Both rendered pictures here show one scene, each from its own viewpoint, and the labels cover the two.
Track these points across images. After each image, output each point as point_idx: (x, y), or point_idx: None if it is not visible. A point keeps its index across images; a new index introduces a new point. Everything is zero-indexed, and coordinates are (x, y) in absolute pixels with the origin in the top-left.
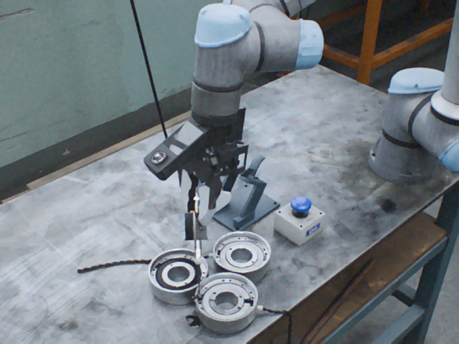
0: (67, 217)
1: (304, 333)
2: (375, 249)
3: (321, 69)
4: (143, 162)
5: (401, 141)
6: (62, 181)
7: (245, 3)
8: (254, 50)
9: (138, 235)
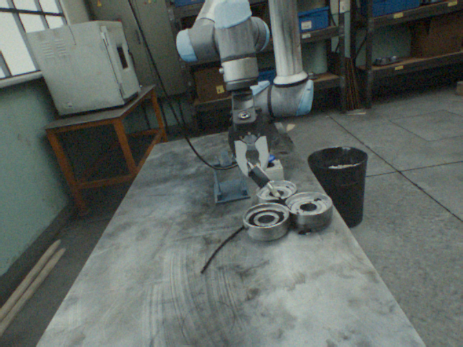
0: (136, 265)
1: None
2: None
3: (163, 144)
4: (136, 215)
5: None
6: (94, 258)
7: (204, 28)
8: (255, 25)
9: (201, 235)
